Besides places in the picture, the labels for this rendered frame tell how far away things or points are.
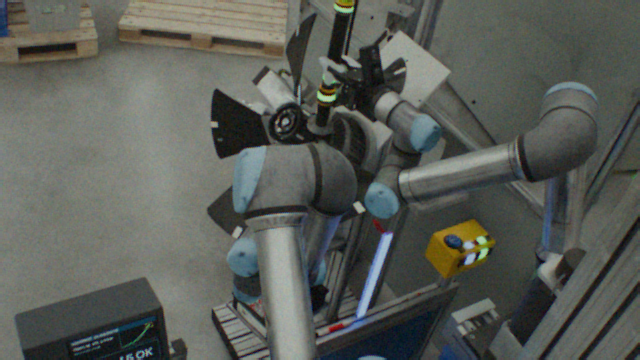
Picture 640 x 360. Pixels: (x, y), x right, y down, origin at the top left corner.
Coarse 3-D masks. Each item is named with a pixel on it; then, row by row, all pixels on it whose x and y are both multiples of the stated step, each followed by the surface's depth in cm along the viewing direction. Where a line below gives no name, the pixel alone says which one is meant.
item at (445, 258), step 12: (456, 228) 166; (468, 228) 167; (480, 228) 168; (432, 240) 164; (444, 240) 161; (468, 240) 163; (492, 240) 165; (432, 252) 165; (444, 252) 160; (456, 252) 159; (468, 252) 160; (444, 264) 162; (456, 264) 160; (468, 264) 165; (444, 276) 163
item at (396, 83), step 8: (392, 64) 166; (400, 64) 161; (384, 72) 164; (392, 72) 159; (400, 72) 156; (392, 80) 155; (400, 80) 153; (392, 88) 151; (400, 88) 150; (336, 104) 160; (344, 104) 158
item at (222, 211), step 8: (224, 192) 171; (232, 192) 170; (216, 200) 171; (224, 200) 170; (232, 200) 170; (208, 208) 172; (216, 208) 171; (224, 208) 170; (232, 208) 170; (216, 216) 171; (224, 216) 170; (232, 216) 170; (240, 216) 170; (224, 224) 170; (232, 224) 170; (240, 224) 170; (232, 232) 170
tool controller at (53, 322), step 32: (128, 288) 114; (32, 320) 104; (64, 320) 105; (96, 320) 105; (128, 320) 107; (160, 320) 110; (32, 352) 99; (64, 352) 102; (96, 352) 105; (128, 352) 109; (160, 352) 113
